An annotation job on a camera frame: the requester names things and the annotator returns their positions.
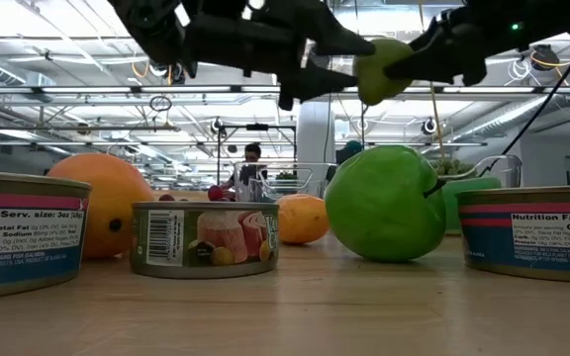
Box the blue pink label can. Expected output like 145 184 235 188
455 186 570 285
0 168 93 302

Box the black hanging cable loop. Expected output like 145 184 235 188
148 94 173 113

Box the wide clear plastic bin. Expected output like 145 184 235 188
432 154 523 236

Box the yellow cable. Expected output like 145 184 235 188
417 0 445 159

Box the person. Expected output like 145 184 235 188
334 139 365 167
220 142 269 194

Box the thin black cable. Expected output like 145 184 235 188
477 39 570 177

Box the green apple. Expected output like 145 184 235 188
323 143 448 263

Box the black background rig frame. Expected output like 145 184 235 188
209 117 299 187

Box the green label can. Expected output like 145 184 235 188
129 200 281 280

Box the round orange fruit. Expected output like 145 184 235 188
46 151 156 261

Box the green squeeze bottle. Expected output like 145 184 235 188
441 176 503 234

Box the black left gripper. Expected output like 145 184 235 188
185 0 376 111

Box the yellow-orange mango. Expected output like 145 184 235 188
275 193 332 246

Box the green pear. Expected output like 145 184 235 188
352 38 417 107

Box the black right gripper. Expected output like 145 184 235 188
382 0 558 86

